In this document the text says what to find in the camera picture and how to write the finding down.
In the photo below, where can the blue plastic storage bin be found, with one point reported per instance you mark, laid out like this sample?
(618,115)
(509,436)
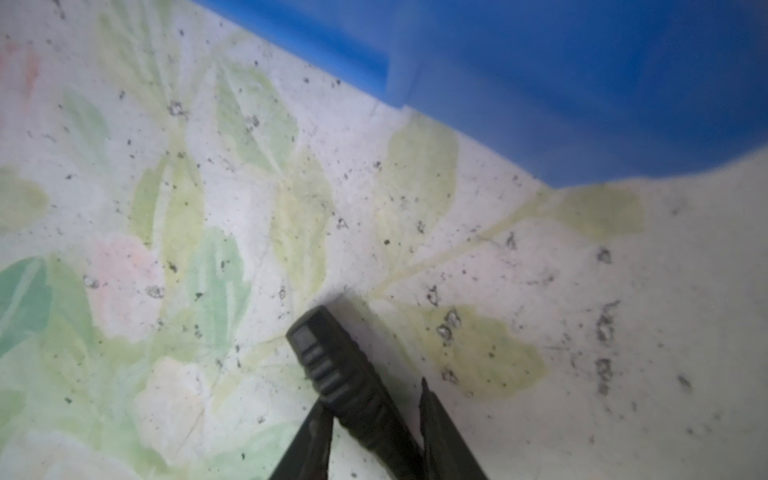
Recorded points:
(575,92)

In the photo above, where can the black handled screwdriver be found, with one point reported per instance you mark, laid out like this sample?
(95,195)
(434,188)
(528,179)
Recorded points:
(348,384)

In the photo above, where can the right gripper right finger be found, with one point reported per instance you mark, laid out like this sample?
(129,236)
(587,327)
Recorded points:
(446,454)

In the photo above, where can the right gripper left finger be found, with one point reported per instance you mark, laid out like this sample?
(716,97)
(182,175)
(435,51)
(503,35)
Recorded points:
(307,457)

